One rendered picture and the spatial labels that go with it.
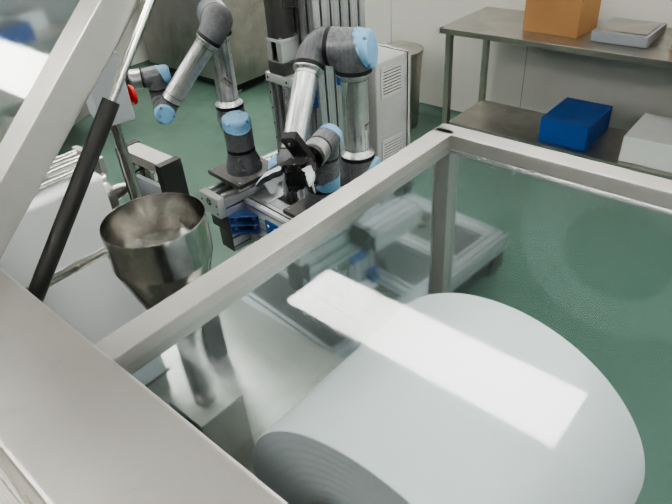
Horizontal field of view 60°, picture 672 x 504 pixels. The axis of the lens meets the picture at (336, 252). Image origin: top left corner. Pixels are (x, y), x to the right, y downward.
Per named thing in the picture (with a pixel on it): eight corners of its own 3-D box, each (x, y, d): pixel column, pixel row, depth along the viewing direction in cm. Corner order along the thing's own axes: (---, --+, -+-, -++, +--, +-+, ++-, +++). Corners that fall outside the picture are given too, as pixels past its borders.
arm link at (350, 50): (343, 176, 213) (334, 20, 181) (383, 181, 208) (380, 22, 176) (332, 192, 204) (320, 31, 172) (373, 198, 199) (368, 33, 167)
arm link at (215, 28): (243, 21, 210) (173, 132, 223) (238, 15, 218) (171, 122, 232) (216, 1, 203) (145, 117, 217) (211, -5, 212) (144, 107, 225)
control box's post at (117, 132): (153, 228, 99) (120, 116, 88) (145, 232, 98) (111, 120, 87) (147, 225, 100) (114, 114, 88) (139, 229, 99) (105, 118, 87)
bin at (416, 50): (433, 119, 476) (436, 40, 439) (404, 137, 452) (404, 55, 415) (396, 110, 496) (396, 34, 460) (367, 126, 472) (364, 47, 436)
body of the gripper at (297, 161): (312, 193, 154) (328, 172, 163) (305, 163, 149) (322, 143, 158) (286, 193, 156) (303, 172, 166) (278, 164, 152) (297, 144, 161)
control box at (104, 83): (147, 117, 87) (129, 48, 81) (102, 129, 84) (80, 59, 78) (132, 104, 92) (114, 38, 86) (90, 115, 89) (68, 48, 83)
